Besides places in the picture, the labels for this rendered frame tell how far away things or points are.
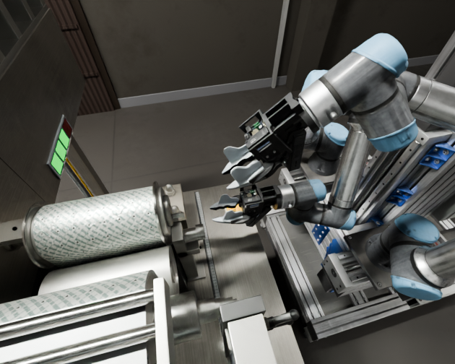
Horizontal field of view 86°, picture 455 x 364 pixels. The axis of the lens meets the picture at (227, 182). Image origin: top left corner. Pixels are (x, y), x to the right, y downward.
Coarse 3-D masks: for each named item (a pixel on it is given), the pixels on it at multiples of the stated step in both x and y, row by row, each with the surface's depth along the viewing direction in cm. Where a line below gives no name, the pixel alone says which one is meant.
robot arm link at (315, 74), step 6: (312, 72) 72; (318, 72) 70; (324, 72) 70; (306, 78) 76; (312, 78) 70; (318, 78) 69; (306, 84) 74; (342, 114) 73; (348, 114) 72; (306, 132) 98; (312, 132) 97; (318, 132) 107; (306, 138) 105; (312, 138) 106; (318, 138) 109; (306, 144) 109; (312, 144) 111
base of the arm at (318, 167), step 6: (312, 156) 123; (318, 156) 117; (312, 162) 122; (318, 162) 119; (324, 162) 117; (330, 162) 116; (336, 162) 117; (312, 168) 122; (318, 168) 120; (324, 168) 118; (330, 168) 118; (336, 168) 119; (318, 174) 121; (324, 174) 120; (330, 174) 120
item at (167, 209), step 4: (164, 196) 56; (168, 196) 59; (164, 200) 55; (168, 200) 57; (164, 204) 54; (168, 204) 56; (164, 208) 54; (168, 208) 54; (168, 212) 54; (172, 212) 60; (168, 216) 54; (168, 220) 54; (172, 220) 57; (168, 224) 55; (172, 224) 56
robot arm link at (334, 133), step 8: (328, 128) 108; (336, 128) 109; (344, 128) 110; (320, 136) 109; (328, 136) 107; (336, 136) 105; (344, 136) 106; (320, 144) 110; (328, 144) 109; (336, 144) 107; (320, 152) 115; (328, 152) 112; (336, 152) 111
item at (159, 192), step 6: (156, 192) 54; (162, 192) 57; (162, 204) 53; (162, 210) 52; (162, 216) 52; (162, 222) 52; (30, 228) 48; (162, 228) 53; (168, 228) 56; (30, 234) 48; (168, 234) 55; (36, 252) 49; (42, 258) 50
